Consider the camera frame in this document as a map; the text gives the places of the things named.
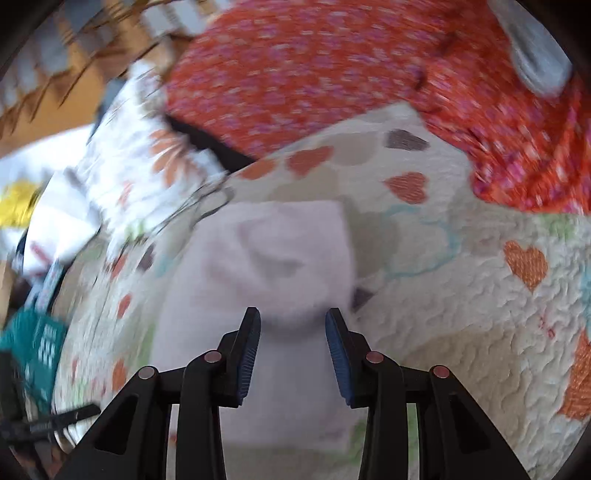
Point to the yellow cloth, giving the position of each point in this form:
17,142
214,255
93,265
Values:
18,201

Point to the colourful printed box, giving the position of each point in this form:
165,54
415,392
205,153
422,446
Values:
48,286

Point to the red patterned blanket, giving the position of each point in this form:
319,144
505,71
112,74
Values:
323,69

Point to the grey cloth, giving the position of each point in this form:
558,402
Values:
535,55

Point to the white small garment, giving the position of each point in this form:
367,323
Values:
286,240

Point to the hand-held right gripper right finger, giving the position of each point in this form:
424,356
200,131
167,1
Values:
337,357

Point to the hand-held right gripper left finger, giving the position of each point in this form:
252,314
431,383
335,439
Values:
247,357

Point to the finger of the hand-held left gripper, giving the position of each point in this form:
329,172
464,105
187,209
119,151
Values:
64,420

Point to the heart print quilt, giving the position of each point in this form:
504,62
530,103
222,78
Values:
461,300

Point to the wooden chair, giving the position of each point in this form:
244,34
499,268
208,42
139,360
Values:
92,60

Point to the teal basket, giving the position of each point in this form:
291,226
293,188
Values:
32,350

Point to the floral patterned bedsheet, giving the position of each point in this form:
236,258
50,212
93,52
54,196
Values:
138,152

